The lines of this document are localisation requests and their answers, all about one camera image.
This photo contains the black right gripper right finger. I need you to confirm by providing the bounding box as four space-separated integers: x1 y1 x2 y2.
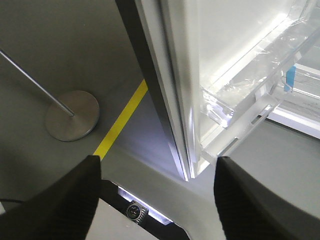
213 156 320 240

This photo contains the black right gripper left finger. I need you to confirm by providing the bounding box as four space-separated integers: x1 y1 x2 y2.
0 155 102 240

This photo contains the fridge door white interior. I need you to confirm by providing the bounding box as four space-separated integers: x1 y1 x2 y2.
114 0 320 182

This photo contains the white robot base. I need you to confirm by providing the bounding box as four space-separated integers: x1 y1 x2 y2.
86 180 189 240

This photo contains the silver floor lamp stand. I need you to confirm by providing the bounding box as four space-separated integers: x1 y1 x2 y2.
0 50 100 142

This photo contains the clear lower door bin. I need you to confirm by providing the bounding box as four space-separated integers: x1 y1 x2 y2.
200 0 320 130

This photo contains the yellow floor tape line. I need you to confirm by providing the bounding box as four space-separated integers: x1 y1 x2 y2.
93 79 148 161

